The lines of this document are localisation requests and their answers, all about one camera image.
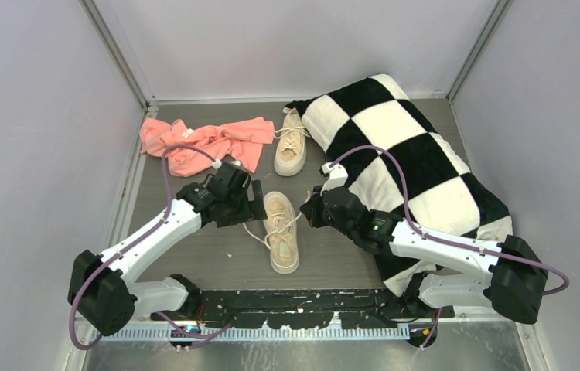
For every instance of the aluminium front rail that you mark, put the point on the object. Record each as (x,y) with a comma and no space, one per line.
(110,310)

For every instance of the beige sneaker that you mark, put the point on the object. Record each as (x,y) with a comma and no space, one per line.
(290,154)
(280,233)

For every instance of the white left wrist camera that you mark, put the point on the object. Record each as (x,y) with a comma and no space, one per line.
(218,164)

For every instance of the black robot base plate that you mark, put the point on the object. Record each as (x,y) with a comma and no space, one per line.
(300,309)

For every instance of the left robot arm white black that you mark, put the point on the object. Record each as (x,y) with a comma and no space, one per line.
(105,288)

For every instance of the black white checkered pillow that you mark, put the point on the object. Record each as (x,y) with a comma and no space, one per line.
(398,163)

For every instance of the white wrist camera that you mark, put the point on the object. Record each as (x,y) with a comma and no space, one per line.
(218,164)
(335,176)

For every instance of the pink cloth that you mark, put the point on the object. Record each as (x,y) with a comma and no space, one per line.
(191,151)

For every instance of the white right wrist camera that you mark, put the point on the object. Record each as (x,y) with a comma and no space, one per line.
(335,176)

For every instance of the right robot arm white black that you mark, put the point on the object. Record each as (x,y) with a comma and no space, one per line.
(505,276)

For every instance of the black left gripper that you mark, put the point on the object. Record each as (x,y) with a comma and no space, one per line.
(252,210)

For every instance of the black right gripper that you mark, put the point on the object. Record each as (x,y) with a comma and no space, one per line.
(312,209)

